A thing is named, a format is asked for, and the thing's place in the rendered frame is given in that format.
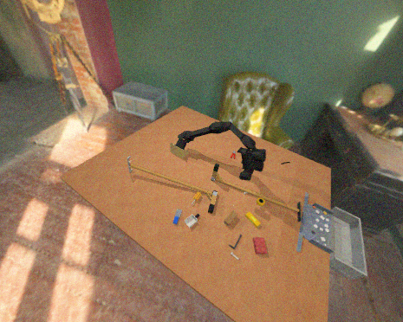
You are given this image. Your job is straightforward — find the white open tray with black handle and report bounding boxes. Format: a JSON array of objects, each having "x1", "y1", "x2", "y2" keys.
[{"x1": 185, "y1": 214, "x2": 200, "y2": 228}]

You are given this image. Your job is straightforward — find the red rectangular block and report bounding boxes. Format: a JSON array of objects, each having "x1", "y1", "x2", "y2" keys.
[{"x1": 252, "y1": 237, "x2": 268, "y2": 254}]

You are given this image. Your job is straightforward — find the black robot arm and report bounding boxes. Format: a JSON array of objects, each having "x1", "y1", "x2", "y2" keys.
[{"x1": 176, "y1": 121, "x2": 266, "y2": 172}]

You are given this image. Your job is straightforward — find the yellow ring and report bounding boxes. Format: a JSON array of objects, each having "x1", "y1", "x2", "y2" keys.
[{"x1": 257, "y1": 197, "x2": 265, "y2": 206}]

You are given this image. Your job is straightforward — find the yellow spirit level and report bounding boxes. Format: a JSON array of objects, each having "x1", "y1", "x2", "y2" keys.
[{"x1": 246, "y1": 212, "x2": 260, "y2": 227}]

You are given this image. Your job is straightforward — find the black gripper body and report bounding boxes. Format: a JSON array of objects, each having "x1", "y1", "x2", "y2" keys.
[{"x1": 239, "y1": 159, "x2": 253, "y2": 181}]

